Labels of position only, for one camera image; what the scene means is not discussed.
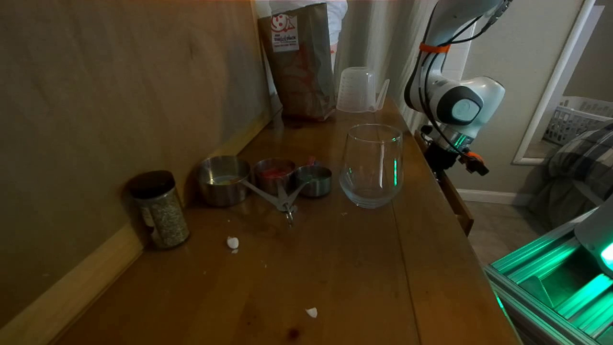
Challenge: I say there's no large metal measuring cup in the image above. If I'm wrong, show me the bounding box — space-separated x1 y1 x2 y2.
196 153 292 211

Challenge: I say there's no pine wooden dresser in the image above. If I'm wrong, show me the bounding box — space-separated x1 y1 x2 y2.
54 103 524 345

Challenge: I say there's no beige curtain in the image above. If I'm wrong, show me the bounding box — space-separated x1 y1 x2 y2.
342 0 443 130

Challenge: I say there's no small metal measuring cup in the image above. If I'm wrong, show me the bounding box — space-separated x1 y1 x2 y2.
286 163 336 213

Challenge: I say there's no medium metal measuring cup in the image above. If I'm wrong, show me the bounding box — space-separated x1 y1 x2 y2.
253 157 301 213

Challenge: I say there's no translucent plastic measuring pitcher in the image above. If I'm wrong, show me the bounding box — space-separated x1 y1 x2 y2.
336 65 393 117

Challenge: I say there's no aluminium profile robot stand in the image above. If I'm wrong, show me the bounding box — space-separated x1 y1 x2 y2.
483 209 613 345

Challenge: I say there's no white door frame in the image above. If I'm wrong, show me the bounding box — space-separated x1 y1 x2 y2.
512 0 608 168

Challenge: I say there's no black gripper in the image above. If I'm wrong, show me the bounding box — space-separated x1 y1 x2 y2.
420 132 466 176

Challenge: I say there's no plaid blanket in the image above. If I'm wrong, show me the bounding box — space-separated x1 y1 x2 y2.
527 122 613 226

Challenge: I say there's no wrist camera with orange mount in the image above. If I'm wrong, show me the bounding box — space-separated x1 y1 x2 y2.
458 147 493 178

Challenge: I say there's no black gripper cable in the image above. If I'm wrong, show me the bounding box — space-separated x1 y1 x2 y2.
403 0 514 159

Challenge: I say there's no white laundry basket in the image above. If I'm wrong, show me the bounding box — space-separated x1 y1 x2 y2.
541 94 613 149

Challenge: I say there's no brown paper bag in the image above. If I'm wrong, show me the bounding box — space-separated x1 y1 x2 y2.
255 2 342 122

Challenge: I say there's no clear glass tumbler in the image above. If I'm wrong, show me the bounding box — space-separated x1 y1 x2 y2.
338 121 407 211

